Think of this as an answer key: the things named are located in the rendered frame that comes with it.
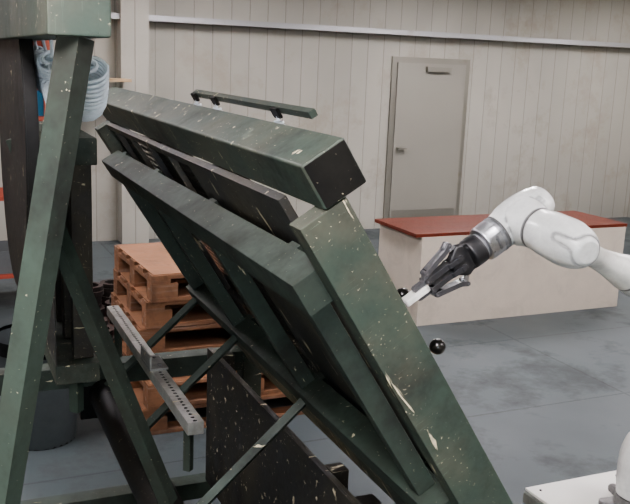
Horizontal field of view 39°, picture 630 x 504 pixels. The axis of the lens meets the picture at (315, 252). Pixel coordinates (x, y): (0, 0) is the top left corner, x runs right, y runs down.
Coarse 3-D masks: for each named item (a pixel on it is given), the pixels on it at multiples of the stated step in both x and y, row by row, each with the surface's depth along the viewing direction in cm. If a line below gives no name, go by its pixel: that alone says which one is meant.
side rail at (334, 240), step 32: (320, 224) 162; (352, 224) 164; (320, 256) 163; (352, 256) 166; (352, 288) 167; (384, 288) 170; (352, 320) 169; (384, 320) 172; (384, 352) 173; (416, 352) 176; (384, 384) 179; (416, 384) 178; (416, 416) 180; (448, 416) 183; (448, 448) 185; (480, 448) 188; (448, 480) 187; (480, 480) 190
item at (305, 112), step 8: (200, 96) 303; (208, 96) 293; (216, 96) 284; (224, 96) 277; (232, 96) 272; (240, 96) 266; (240, 104) 264; (248, 104) 257; (256, 104) 250; (264, 104) 244; (272, 104) 239; (280, 104) 235; (288, 104) 231; (288, 112) 229; (296, 112) 223; (304, 112) 218; (312, 112) 216
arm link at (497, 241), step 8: (480, 224) 209; (488, 224) 208; (496, 224) 207; (472, 232) 210; (480, 232) 207; (488, 232) 206; (496, 232) 206; (504, 232) 207; (488, 240) 206; (496, 240) 206; (504, 240) 207; (488, 248) 207; (496, 248) 207; (504, 248) 208; (496, 256) 208
